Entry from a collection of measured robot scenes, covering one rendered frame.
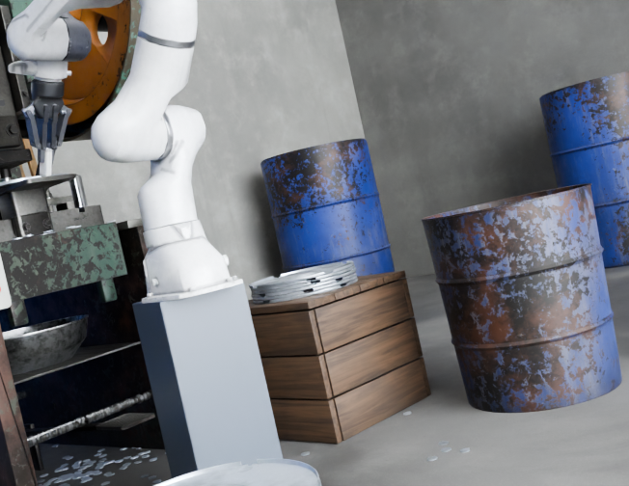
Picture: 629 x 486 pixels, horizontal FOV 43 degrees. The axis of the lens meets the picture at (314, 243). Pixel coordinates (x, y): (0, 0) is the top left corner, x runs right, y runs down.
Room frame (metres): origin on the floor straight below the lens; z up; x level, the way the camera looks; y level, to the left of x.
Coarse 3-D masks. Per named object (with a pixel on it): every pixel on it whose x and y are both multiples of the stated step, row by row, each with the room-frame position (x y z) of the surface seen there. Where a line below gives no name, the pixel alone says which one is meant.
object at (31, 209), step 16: (48, 176) 1.97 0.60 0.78; (64, 176) 2.00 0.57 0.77; (0, 192) 2.01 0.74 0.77; (16, 192) 2.03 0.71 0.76; (32, 192) 2.06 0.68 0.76; (0, 208) 2.06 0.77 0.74; (16, 208) 2.02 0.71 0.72; (32, 208) 2.05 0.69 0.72; (48, 208) 2.09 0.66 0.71; (16, 224) 2.02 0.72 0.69; (32, 224) 2.04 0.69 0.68; (48, 224) 2.07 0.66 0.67
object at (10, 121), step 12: (0, 48) 2.17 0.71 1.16; (0, 60) 2.16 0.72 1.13; (0, 72) 2.16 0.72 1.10; (0, 84) 2.15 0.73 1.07; (0, 96) 2.14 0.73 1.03; (12, 96) 2.17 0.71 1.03; (0, 108) 2.14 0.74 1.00; (12, 108) 2.16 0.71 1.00; (0, 120) 2.10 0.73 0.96; (12, 120) 2.12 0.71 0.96; (0, 132) 2.09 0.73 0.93; (12, 132) 2.11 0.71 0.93; (0, 144) 2.09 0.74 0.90; (12, 144) 2.11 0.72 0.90
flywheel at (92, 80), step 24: (96, 24) 2.41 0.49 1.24; (120, 24) 2.24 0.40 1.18; (96, 48) 2.38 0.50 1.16; (120, 48) 2.26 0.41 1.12; (72, 72) 2.47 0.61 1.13; (96, 72) 2.40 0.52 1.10; (120, 72) 2.27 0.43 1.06; (72, 96) 2.49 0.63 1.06; (96, 96) 2.36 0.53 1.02; (72, 120) 2.45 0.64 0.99
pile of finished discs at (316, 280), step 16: (288, 272) 2.31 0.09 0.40; (304, 272) 2.17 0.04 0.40; (320, 272) 2.12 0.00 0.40; (336, 272) 2.06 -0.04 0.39; (352, 272) 2.11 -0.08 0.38; (256, 288) 2.09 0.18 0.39; (272, 288) 2.05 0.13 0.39; (288, 288) 2.03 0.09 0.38; (304, 288) 2.02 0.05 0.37; (320, 288) 2.03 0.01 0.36; (336, 288) 2.05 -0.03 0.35
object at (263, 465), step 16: (224, 464) 1.12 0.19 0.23; (240, 464) 1.12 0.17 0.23; (256, 464) 1.11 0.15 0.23; (272, 464) 1.09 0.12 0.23; (288, 464) 1.07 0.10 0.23; (304, 464) 1.04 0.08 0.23; (176, 480) 1.11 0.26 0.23; (192, 480) 1.10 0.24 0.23; (208, 480) 1.08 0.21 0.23; (224, 480) 1.07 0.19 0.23; (240, 480) 1.05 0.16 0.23; (256, 480) 1.04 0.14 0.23; (272, 480) 1.02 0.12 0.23; (288, 480) 1.01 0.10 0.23; (304, 480) 0.99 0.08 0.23
